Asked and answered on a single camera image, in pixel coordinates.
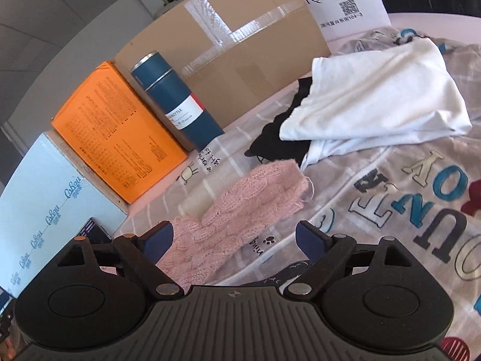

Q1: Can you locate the pink knitted sweater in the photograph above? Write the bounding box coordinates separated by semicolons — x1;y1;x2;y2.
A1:
157;160;309;290

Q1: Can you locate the grey cartoon print bedsheet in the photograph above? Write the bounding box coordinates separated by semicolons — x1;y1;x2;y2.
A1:
119;99;480;301

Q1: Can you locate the smartphone playing video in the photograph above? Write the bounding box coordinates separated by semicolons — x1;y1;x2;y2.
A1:
78;218;112;245

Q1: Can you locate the black garment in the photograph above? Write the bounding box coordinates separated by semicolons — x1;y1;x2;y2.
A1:
245;77;312;166

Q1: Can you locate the light blue Cabau box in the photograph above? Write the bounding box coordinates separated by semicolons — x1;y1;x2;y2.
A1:
1;131;128;298

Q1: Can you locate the grey lettered sweatshirt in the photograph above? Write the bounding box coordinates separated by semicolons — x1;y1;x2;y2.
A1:
209;25;481;361

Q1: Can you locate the dark blue vacuum bottle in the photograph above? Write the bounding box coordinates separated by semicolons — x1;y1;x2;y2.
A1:
131;51;224;152

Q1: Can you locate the orange printed box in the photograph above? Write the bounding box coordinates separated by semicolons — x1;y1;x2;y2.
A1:
51;61;188;204

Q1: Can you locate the white t-shirt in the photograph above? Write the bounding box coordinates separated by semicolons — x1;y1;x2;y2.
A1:
280;38;472;166

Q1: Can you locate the large brown cardboard box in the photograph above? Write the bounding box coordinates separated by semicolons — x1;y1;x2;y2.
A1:
113;0;332;131

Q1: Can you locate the white paper bag with QR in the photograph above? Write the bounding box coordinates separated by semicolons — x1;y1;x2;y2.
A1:
304;0;391;42

